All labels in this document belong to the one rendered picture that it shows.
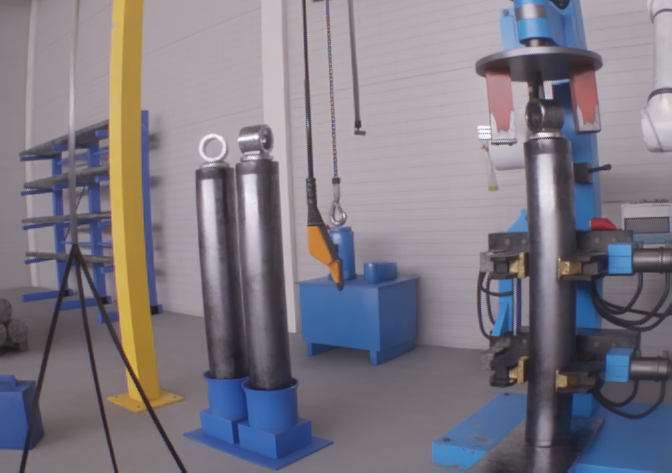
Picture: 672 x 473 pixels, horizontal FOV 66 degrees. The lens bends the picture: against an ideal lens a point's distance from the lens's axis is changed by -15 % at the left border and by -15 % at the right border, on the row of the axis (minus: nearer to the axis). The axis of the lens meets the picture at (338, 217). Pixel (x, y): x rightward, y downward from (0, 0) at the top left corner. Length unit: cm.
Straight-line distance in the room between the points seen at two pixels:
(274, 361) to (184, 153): 479
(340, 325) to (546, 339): 259
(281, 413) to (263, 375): 21
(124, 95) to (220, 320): 163
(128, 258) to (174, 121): 397
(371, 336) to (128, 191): 214
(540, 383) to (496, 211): 246
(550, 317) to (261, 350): 136
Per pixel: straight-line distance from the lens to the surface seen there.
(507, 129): 249
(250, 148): 288
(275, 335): 288
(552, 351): 252
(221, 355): 315
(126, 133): 388
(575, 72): 257
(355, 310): 469
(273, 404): 294
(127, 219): 383
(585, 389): 247
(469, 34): 503
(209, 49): 720
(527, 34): 257
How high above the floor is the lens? 123
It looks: 1 degrees down
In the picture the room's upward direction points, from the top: 3 degrees counter-clockwise
